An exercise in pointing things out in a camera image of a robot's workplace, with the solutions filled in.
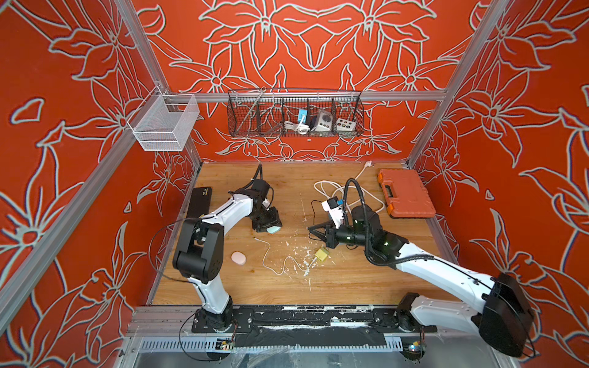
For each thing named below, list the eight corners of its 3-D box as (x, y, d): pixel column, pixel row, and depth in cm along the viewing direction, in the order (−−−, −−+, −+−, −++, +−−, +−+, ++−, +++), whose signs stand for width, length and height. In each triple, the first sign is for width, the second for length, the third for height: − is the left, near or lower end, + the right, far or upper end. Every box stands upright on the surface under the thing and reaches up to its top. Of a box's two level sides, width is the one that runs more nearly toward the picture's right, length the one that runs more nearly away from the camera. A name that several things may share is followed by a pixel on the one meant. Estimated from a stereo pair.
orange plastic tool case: (390, 219, 99) (394, 213, 95) (376, 175, 116) (379, 169, 112) (433, 219, 99) (438, 213, 95) (412, 175, 115) (416, 168, 112)
